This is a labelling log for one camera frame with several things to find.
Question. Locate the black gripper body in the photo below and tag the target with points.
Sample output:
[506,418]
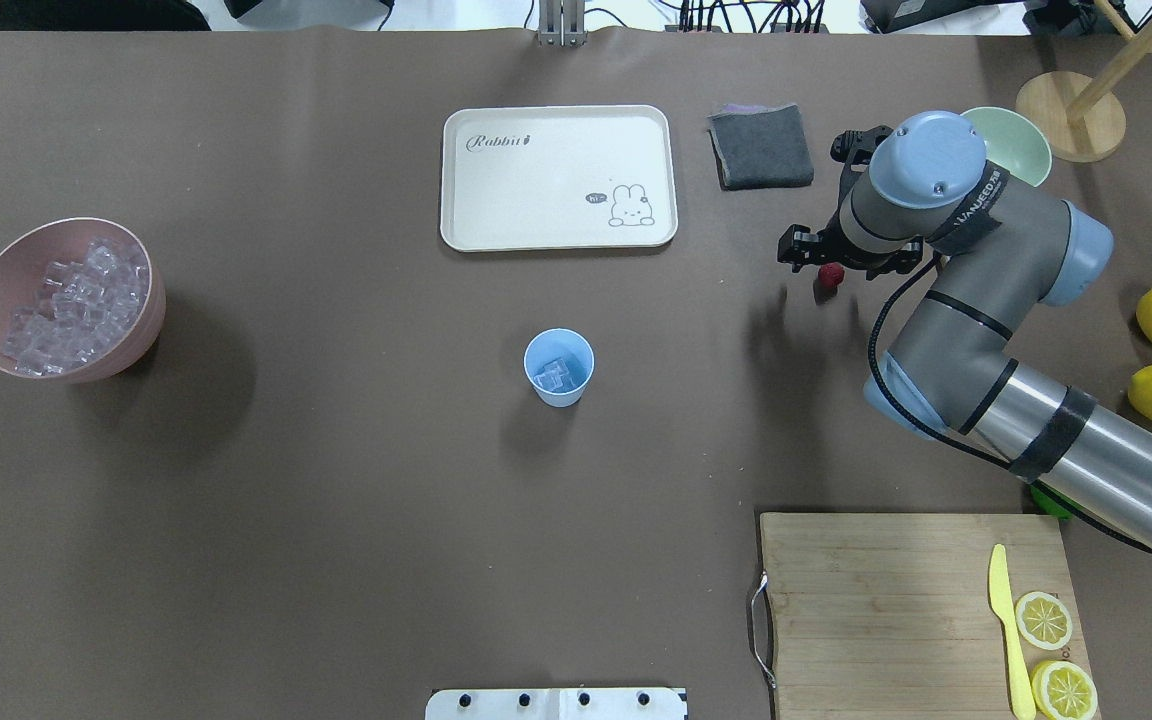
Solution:
[802,246]

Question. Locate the red strawberry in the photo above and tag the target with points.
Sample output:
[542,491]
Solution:
[830,276]

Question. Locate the clear ice cube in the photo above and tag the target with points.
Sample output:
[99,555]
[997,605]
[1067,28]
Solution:
[557,376]

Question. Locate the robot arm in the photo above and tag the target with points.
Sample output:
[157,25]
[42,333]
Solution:
[927,184]

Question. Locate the light blue plastic cup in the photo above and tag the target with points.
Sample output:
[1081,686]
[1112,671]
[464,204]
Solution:
[560,342]

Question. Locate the wooden cup stand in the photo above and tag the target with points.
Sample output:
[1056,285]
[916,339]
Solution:
[1081,118]

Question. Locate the pink bowl of ice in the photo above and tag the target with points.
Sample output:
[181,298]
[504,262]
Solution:
[80,300]

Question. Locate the folded grey cloth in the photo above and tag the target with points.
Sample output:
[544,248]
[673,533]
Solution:
[761,148]

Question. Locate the mint green bowl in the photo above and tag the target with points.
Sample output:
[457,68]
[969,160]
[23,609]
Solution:
[1013,142]

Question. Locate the cream rabbit tray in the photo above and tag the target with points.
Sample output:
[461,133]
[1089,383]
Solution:
[557,178]

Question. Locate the green lime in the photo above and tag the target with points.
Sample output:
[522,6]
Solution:
[1051,502]

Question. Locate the wooden cutting board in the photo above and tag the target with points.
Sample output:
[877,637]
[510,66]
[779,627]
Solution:
[885,615]

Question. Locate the yellow plastic knife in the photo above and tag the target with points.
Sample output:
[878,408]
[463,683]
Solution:
[1019,694]

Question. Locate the lemon slice upper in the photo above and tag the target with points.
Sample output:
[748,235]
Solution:
[1044,620]

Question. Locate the lemon slice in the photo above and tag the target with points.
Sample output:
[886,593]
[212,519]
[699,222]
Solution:
[1044,620]
[1064,690]

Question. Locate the lemon slice lower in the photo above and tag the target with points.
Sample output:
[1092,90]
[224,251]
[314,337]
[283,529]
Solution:
[1064,690]

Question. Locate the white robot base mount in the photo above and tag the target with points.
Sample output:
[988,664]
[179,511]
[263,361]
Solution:
[559,703]

